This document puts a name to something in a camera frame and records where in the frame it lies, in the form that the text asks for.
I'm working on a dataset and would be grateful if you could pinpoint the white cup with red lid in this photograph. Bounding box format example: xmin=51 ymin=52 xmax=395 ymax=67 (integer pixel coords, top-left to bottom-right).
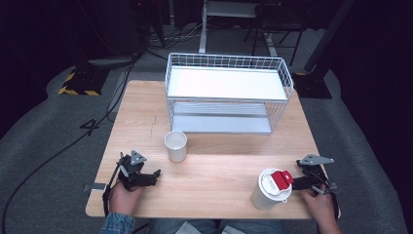
xmin=250 ymin=168 xmax=294 ymax=211

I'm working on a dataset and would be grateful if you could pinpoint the thin black floor cable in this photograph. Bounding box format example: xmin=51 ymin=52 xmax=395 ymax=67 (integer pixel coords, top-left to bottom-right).
xmin=106 ymin=58 xmax=138 ymax=124

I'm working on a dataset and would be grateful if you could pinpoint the black chair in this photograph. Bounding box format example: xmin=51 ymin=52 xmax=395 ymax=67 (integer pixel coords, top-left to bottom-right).
xmin=243 ymin=2 xmax=307 ymax=66

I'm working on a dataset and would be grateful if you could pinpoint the hand-held gripper cable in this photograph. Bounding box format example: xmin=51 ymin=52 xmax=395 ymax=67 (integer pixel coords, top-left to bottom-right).
xmin=311 ymin=172 xmax=341 ymax=221
xmin=102 ymin=161 xmax=127 ymax=217

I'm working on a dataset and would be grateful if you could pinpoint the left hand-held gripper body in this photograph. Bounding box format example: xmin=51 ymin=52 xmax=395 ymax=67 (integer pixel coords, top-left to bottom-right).
xmin=116 ymin=149 xmax=154 ymax=192

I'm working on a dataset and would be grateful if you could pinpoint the person's left hand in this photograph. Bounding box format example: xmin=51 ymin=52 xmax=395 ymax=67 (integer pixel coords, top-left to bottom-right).
xmin=108 ymin=181 xmax=146 ymax=217

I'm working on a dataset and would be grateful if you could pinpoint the person's right hand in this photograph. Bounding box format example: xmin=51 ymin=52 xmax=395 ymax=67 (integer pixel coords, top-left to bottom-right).
xmin=300 ymin=183 xmax=339 ymax=228

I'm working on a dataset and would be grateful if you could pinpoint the white desk frame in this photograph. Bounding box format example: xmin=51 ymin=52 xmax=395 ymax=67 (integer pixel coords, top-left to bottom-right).
xmin=198 ymin=0 xmax=281 ymax=58

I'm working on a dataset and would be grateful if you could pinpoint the white wire shelf rack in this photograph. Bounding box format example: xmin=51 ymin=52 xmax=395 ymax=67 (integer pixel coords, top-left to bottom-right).
xmin=165 ymin=53 xmax=295 ymax=136

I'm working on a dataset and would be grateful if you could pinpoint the black yellow striped stand base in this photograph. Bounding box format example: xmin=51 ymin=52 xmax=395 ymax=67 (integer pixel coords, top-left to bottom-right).
xmin=57 ymin=66 xmax=110 ymax=98

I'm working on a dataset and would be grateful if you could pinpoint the left hand-held gripper cable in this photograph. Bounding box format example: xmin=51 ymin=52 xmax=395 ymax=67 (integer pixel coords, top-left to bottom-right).
xmin=102 ymin=161 xmax=127 ymax=217

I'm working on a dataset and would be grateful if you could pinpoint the right hand-held gripper cable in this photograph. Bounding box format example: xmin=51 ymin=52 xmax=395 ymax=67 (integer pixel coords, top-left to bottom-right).
xmin=311 ymin=172 xmax=341 ymax=221

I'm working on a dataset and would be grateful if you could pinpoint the small white paper cup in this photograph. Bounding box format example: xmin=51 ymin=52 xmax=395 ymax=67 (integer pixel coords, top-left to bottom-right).
xmin=164 ymin=130 xmax=189 ymax=163

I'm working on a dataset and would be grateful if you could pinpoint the black post with base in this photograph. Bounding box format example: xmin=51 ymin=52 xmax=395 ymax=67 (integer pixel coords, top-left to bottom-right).
xmin=291 ymin=0 xmax=357 ymax=99

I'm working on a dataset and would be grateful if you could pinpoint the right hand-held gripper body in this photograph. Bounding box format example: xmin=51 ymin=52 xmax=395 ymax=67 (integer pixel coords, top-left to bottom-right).
xmin=295 ymin=153 xmax=339 ymax=197

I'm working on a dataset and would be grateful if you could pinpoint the bundle of floor cables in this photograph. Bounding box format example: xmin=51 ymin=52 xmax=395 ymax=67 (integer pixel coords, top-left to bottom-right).
xmin=142 ymin=19 xmax=208 ymax=52

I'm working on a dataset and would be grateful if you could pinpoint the grey tape strip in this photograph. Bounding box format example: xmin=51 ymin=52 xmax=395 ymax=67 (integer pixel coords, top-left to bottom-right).
xmin=82 ymin=182 xmax=107 ymax=193

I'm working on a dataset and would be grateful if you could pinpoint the long black floor cable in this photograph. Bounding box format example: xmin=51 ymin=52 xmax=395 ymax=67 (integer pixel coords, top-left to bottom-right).
xmin=0 ymin=55 xmax=141 ymax=234

